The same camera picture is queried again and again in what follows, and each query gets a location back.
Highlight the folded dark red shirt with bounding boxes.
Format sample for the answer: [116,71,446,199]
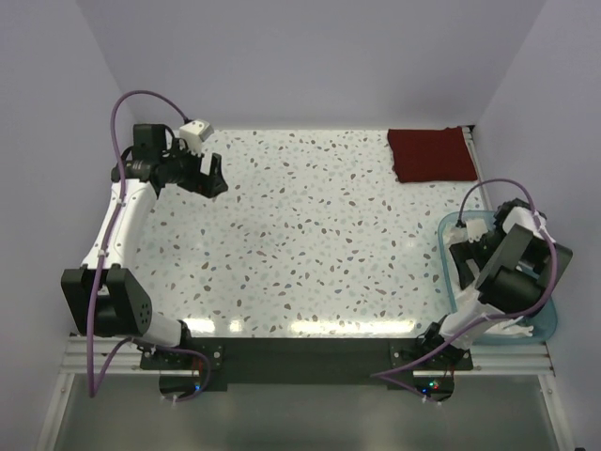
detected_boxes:
[387,127,478,183]

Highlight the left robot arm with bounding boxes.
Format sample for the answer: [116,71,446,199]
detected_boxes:
[61,119,228,347]

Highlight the aluminium frame rail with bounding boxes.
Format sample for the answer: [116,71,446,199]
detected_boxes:
[58,335,558,377]

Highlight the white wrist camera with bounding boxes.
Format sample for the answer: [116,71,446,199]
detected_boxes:
[178,119,213,155]
[466,218,489,242]

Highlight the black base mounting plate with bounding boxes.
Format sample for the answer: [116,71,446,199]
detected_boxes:
[140,337,474,401]

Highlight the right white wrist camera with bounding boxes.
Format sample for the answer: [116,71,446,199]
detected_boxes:
[466,218,489,242]

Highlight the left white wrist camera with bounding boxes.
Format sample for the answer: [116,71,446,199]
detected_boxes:
[178,119,213,155]

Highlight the white t shirt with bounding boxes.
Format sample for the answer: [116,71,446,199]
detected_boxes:
[439,225,534,348]

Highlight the blue plastic bin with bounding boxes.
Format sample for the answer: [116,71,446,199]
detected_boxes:
[438,211,558,346]

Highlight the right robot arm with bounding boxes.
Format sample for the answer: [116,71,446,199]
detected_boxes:
[417,198,573,363]

